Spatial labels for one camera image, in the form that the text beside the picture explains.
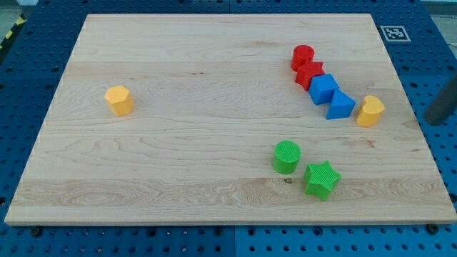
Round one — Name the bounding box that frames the yellow hexagon block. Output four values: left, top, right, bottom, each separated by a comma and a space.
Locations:
104, 85, 134, 116

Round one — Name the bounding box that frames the yellow heart block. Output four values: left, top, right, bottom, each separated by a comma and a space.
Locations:
356, 95, 386, 127

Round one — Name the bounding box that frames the wooden board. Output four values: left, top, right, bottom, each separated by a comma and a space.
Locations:
5, 14, 456, 226

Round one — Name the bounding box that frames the green cylinder block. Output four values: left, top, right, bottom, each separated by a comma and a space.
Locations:
272, 141, 301, 175

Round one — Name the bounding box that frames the red star block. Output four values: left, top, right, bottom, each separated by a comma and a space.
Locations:
295, 61, 325, 91

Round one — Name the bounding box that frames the blue cube block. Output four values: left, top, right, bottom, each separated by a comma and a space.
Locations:
308, 74, 339, 105

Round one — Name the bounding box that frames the red cylinder block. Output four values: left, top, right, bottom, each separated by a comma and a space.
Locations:
291, 44, 315, 71

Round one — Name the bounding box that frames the green star block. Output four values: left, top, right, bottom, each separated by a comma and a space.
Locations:
303, 161, 341, 201

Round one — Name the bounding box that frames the blue triangle block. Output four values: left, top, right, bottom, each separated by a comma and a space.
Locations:
326, 89, 356, 120

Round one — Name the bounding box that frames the white fiducial marker tag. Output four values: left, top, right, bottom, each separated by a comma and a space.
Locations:
381, 25, 411, 42

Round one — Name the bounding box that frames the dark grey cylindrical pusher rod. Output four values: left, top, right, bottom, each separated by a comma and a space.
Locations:
423, 74, 456, 126

